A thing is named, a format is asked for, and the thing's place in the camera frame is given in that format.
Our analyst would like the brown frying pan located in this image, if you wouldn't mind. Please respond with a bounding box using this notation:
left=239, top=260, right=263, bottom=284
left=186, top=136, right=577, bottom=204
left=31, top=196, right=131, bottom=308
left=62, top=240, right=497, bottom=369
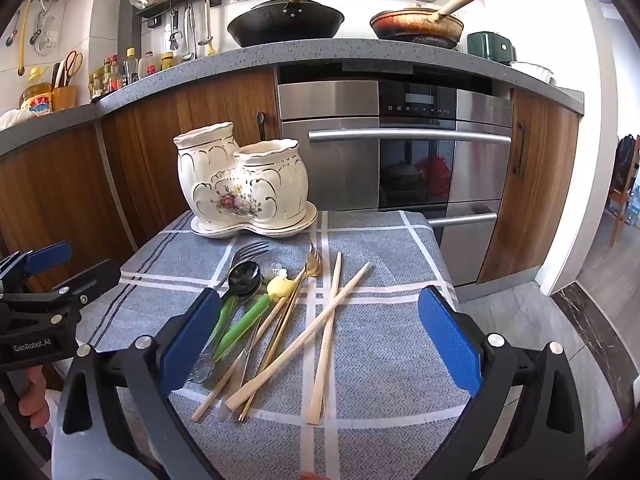
left=370, top=0, right=483, bottom=50

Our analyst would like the black backpack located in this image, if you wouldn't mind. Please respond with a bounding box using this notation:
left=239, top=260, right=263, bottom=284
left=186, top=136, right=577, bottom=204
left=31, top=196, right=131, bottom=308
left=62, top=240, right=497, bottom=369
left=612, top=134, right=640, bottom=196

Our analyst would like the stainless steel built-in oven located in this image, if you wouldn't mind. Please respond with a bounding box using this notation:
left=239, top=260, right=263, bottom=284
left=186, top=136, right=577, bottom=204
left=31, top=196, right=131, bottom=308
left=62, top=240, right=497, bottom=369
left=277, top=80, right=513, bottom=211

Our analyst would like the white cloth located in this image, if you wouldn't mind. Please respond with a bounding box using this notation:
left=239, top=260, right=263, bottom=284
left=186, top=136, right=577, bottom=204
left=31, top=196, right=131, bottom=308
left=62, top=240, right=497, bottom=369
left=0, top=108, right=31, bottom=132

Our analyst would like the white bowl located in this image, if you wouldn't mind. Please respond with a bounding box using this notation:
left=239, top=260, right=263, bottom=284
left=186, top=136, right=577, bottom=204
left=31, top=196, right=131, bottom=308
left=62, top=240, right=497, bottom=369
left=510, top=61, right=555, bottom=85

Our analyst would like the black wok with wooden handle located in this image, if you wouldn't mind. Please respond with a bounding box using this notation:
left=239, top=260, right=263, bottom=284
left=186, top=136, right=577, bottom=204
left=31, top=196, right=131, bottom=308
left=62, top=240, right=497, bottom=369
left=227, top=0, right=346, bottom=48

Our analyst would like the row of condiment bottles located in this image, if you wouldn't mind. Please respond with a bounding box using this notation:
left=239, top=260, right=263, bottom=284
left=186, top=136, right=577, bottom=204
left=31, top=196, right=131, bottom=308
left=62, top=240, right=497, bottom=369
left=90, top=47, right=178, bottom=100

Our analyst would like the silver hanging ladle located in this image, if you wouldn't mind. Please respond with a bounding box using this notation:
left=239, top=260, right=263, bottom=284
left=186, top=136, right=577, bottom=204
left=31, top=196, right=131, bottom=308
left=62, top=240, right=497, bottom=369
left=181, top=4, right=197, bottom=63

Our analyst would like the black wall shelf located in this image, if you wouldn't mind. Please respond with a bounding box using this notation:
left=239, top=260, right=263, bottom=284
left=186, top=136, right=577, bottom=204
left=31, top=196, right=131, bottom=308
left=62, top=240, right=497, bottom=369
left=136, top=0, right=225, bottom=28

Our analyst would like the black spoon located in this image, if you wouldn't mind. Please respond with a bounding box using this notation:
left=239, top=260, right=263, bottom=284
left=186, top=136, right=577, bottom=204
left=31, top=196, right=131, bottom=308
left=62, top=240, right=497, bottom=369
left=205, top=261, right=264, bottom=358

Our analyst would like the silver fork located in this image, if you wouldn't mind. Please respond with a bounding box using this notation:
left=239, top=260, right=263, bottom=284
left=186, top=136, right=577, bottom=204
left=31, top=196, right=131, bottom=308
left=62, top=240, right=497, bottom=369
left=215, top=241, right=272, bottom=291

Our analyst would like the yellow cooking oil bottle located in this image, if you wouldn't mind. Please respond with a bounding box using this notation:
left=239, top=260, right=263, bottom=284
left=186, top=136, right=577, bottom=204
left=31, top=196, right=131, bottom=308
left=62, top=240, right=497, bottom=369
left=20, top=67, right=53, bottom=117

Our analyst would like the blue-grey checked tablecloth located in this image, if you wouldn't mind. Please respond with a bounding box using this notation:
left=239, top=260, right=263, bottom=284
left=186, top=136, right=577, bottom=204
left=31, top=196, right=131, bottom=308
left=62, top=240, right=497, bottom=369
left=75, top=209, right=521, bottom=480

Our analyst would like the gold fork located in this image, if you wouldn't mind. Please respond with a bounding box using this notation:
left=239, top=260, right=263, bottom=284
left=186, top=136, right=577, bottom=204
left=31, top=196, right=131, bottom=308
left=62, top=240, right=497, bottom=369
left=239, top=240, right=326, bottom=422

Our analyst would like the green yellow tulip spoon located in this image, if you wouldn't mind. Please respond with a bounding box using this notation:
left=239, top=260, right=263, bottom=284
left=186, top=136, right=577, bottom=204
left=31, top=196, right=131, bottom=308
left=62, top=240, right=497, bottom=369
left=212, top=266, right=292, bottom=361

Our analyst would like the yellow hose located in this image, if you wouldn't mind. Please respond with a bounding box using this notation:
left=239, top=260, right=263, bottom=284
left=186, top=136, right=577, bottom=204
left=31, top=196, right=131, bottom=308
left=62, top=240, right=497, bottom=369
left=16, top=0, right=28, bottom=77

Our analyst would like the person's left hand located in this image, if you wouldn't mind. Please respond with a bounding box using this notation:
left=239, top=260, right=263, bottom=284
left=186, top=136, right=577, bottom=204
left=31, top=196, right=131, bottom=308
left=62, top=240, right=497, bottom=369
left=12, top=364, right=52, bottom=430

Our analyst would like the wooden chopstick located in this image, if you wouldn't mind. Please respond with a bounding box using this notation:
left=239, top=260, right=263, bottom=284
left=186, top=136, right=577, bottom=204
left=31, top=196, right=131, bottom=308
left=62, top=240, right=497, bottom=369
left=306, top=252, right=342, bottom=426
left=191, top=267, right=307, bottom=422
left=225, top=261, right=373, bottom=411
left=316, top=251, right=345, bottom=425

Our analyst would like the wooden base cabinet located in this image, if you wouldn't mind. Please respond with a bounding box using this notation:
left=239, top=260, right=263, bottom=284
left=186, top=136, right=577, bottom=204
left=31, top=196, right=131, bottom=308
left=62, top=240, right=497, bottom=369
left=0, top=122, right=131, bottom=281
left=99, top=67, right=281, bottom=233
left=477, top=87, right=581, bottom=286

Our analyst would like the white floral ceramic utensil holder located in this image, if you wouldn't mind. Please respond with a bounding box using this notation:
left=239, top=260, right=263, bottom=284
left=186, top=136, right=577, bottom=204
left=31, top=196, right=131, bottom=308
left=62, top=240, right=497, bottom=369
left=173, top=121, right=310, bottom=226

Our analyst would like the wooden chair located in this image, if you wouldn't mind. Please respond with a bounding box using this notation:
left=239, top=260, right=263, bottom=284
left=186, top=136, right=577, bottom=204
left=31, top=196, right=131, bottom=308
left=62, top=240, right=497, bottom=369
left=607, top=135, right=640, bottom=248

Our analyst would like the stainless steel drawer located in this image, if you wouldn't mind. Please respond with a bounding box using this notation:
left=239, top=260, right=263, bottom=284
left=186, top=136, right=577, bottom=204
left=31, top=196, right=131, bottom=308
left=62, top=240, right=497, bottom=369
left=427, top=200, right=503, bottom=286

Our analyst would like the grey speckled countertop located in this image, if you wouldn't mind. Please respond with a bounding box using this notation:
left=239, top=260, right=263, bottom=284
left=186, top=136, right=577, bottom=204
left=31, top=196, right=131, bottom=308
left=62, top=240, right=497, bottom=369
left=0, top=37, right=586, bottom=158

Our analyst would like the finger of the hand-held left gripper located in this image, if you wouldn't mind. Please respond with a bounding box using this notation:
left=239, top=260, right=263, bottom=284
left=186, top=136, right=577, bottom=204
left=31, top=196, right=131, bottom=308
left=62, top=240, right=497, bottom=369
left=0, top=241, right=73, bottom=293
left=0, top=259, right=122, bottom=331

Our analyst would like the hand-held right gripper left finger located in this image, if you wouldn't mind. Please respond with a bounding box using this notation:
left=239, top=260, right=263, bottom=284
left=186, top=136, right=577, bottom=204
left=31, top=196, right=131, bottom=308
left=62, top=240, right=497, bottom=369
left=50, top=287, right=223, bottom=480

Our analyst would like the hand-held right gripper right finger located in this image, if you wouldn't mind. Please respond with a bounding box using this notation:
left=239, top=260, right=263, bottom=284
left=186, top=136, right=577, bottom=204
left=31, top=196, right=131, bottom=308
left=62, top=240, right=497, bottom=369
left=415, top=285, right=588, bottom=480

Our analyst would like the silver hanging slotted spoon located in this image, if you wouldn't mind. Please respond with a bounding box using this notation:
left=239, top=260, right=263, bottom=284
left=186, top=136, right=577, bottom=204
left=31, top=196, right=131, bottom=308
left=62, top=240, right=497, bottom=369
left=197, top=0, right=213, bottom=46

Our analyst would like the wooden knife block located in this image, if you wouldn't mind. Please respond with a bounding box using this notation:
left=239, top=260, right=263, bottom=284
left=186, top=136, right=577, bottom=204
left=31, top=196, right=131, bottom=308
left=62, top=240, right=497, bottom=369
left=50, top=60, right=80, bottom=112

